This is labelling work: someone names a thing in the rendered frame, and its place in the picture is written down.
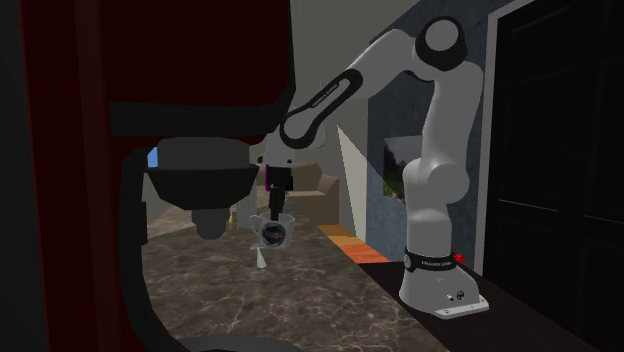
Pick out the landscape wall picture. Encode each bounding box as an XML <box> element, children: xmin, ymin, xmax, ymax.
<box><xmin>382</xmin><ymin>134</ymin><xmax>422</xmax><ymax>202</ymax></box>

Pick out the dark robot stand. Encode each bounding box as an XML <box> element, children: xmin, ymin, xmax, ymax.
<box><xmin>359</xmin><ymin>261</ymin><xmax>602</xmax><ymax>352</ymax></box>

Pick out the dark door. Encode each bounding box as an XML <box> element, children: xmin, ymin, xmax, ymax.
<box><xmin>475</xmin><ymin>0</ymin><xmax>624</xmax><ymax>352</ymax></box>

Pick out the dark red coffee machine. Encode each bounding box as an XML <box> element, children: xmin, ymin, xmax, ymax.
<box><xmin>18</xmin><ymin>0</ymin><xmax>306</xmax><ymax>352</ymax></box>

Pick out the white mug with dark print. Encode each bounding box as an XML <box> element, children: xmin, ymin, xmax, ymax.
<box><xmin>248</xmin><ymin>210</ymin><xmax>297</xmax><ymax>251</ymax></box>

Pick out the beige sofa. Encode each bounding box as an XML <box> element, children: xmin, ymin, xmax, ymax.
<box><xmin>253</xmin><ymin>162</ymin><xmax>341</xmax><ymax>226</ymax></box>

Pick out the white small kitchen tool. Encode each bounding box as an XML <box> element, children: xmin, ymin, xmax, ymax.
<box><xmin>249</xmin><ymin>243</ymin><xmax>269</xmax><ymax>270</ymax></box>

